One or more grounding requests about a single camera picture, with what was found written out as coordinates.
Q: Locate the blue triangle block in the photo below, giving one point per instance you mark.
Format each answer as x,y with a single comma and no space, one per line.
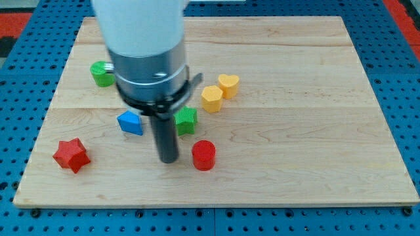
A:
130,122

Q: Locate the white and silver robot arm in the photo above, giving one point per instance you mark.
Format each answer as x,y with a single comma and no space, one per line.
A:
145,41

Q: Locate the yellow hexagon block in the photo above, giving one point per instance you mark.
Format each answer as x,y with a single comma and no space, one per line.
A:
211,99

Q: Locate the green star block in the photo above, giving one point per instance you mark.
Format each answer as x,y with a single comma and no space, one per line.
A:
185,120

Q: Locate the red cylinder block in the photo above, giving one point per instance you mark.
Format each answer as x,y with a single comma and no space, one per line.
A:
204,155

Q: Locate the yellow heart block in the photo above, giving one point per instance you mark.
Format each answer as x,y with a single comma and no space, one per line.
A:
229,84

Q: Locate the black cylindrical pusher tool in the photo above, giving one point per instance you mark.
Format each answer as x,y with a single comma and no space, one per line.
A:
165,136

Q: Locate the light wooden board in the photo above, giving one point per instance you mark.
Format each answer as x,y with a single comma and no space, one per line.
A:
304,130

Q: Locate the green cylinder block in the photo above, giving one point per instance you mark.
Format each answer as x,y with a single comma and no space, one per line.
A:
100,75

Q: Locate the red star block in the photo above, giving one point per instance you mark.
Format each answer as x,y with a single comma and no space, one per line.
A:
72,155

